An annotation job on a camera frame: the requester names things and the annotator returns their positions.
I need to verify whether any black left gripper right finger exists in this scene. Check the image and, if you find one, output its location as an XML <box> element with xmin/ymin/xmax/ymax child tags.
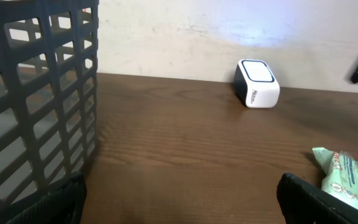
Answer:
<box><xmin>277</xmin><ymin>173</ymin><xmax>358</xmax><ymax>224</ymax></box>

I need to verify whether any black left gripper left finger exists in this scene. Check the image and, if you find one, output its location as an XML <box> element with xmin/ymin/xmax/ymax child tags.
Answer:
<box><xmin>0</xmin><ymin>172</ymin><xmax>87</xmax><ymax>224</ymax></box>

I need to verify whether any light blue wet wipes pack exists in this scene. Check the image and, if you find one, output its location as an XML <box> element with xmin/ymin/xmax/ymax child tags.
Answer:
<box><xmin>313</xmin><ymin>147</ymin><xmax>358</xmax><ymax>210</ymax></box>

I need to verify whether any grey plastic mesh basket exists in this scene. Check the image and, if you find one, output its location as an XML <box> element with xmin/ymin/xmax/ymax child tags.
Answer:
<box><xmin>0</xmin><ymin>0</ymin><xmax>99</xmax><ymax>211</ymax></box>

